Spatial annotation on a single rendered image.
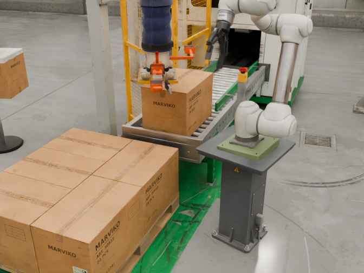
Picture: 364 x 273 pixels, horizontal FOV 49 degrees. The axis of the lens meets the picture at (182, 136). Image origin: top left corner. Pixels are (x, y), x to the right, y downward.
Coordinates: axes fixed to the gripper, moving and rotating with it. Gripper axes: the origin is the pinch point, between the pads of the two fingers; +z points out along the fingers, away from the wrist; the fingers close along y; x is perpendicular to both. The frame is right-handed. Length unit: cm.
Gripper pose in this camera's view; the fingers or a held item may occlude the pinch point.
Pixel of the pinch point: (213, 61)
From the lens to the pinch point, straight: 210.2
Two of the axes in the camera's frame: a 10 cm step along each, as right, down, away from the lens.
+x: 8.3, 1.8, -5.3
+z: -2.5, 9.7, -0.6
